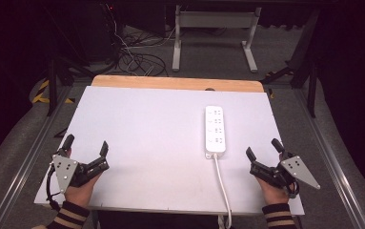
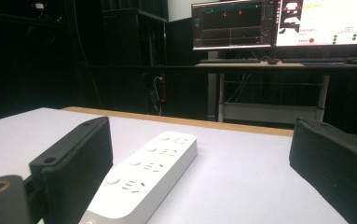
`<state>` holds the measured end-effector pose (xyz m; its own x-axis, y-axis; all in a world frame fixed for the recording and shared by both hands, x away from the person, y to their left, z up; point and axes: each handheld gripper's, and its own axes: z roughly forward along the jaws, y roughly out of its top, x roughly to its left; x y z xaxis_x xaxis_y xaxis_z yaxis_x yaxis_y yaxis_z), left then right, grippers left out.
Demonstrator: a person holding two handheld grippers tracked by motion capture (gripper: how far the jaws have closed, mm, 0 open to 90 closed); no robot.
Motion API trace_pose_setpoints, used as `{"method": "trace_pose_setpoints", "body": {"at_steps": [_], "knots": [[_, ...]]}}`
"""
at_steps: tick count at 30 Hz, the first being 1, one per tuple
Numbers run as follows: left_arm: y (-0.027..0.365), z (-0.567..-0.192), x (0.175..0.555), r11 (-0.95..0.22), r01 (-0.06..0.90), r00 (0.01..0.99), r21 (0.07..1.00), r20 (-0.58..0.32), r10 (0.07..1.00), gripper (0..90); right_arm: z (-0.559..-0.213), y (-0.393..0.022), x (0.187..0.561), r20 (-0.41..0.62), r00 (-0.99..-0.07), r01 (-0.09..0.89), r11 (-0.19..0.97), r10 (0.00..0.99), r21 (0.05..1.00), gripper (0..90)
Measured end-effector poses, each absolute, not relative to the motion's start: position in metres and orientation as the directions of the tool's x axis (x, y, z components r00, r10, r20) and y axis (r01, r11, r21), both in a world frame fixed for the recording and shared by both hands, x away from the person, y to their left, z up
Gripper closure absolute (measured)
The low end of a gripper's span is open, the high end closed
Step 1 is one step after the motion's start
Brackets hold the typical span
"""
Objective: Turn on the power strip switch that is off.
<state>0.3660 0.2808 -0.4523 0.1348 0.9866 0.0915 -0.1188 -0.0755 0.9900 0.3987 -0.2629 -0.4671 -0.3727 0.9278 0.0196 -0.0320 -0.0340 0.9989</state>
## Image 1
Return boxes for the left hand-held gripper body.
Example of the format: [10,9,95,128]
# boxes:
[51,153,111,195]

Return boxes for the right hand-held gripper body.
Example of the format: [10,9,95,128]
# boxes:
[249,155,322,198]

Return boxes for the person's left hand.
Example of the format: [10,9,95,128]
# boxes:
[63,173,104,210]

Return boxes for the person's right hand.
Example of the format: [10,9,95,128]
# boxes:
[254,177,291,206]

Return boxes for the white power strip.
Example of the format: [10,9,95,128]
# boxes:
[204,105,228,160]

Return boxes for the yellow black hazard tape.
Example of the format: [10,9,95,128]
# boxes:
[31,78,76,105]

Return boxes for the black metal stand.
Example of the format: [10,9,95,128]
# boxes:
[260,9,323,119]
[44,56,96,117]

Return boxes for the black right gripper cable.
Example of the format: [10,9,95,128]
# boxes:
[284,180,300,199]

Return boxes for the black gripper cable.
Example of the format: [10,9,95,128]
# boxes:
[284,180,300,199]
[45,161,62,212]

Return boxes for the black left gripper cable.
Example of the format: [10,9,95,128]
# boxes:
[45,161,62,212]

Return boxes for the aluminium floor rail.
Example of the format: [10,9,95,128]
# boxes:
[0,85,73,229]
[292,88,365,229]

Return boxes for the white power strip cable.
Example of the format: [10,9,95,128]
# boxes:
[213,154,233,229]

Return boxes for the tangle of floor cables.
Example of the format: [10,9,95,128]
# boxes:
[105,3,176,77]

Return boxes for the white metal desk frame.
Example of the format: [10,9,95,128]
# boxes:
[171,4,263,73]

